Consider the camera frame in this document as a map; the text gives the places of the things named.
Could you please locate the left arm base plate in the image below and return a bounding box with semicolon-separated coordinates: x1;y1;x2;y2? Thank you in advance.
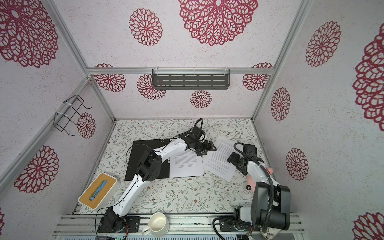
97;216;141;234

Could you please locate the wooden tray with white rim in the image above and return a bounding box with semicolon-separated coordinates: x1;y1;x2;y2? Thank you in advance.
78;173;121;211

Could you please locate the black wire wall rack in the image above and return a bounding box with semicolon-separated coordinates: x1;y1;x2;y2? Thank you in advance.
53;95;92;137

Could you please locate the red black file folder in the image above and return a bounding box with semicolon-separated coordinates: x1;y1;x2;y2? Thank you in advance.
124;137;205;182

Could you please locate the text printed paper sheet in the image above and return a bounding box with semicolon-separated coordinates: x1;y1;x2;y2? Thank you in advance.
170;150;204;178
203;137;236;182

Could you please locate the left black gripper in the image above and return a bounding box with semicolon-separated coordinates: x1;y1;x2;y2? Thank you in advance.
193;139;217;156

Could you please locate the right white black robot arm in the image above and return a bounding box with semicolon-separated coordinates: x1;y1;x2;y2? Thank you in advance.
212;143;291;240

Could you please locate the white ceramic mug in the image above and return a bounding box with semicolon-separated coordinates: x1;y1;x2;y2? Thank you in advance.
142;213;170;238

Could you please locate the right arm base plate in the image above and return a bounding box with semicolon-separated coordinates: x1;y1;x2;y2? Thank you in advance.
219;216;253;233

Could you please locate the marbled grey cup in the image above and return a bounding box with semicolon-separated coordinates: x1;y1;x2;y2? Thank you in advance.
260;228;281;240

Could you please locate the grey metal wall shelf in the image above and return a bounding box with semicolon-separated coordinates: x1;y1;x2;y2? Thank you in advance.
152;69;231;90

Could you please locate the pink plush toy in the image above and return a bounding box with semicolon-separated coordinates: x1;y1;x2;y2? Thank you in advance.
246;168;274;193

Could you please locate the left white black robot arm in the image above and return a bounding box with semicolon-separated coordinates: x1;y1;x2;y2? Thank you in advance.
95;118;217;234

